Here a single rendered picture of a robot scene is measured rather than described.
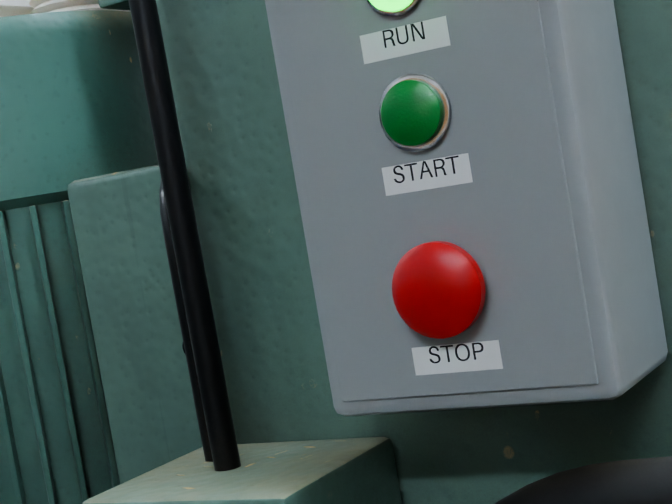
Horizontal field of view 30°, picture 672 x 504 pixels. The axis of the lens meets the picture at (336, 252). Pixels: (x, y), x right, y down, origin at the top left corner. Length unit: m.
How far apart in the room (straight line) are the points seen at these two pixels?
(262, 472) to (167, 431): 0.14
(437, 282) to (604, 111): 0.07
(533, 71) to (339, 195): 0.08
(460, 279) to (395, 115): 0.05
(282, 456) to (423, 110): 0.16
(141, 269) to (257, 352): 0.10
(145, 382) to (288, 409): 0.11
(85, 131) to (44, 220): 0.05
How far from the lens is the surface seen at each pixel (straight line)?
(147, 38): 0.47
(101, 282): 0.60
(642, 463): 0.41
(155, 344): 0.59
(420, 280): 0.38
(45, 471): 0.64
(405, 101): 0.39
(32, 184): 0.63
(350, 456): 0.46
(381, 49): 0.40
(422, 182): 0.39
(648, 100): 0.43
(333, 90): 0.40
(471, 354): 0.39
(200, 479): 0.47
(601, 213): 0.38
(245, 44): 0.50
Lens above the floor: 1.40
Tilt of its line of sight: 3 degrees down
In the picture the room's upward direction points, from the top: 10 degrees counter-clockwise
